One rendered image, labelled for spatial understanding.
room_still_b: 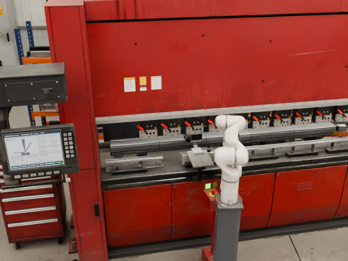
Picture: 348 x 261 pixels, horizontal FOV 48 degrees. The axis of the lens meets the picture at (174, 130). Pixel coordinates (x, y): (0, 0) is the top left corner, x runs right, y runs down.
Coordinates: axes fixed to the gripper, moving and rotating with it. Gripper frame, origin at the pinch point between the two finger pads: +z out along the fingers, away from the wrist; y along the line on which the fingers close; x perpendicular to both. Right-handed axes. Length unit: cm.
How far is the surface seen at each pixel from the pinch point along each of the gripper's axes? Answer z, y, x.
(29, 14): -31, -513, -151
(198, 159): -23.0, -25.9, -15.4
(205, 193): -2.1, -5.2, -14.8
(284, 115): -52, -32, 66
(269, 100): -67, -35, 50
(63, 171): -52, 3, -125
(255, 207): 36, -16, 43
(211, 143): -12, -63, 13
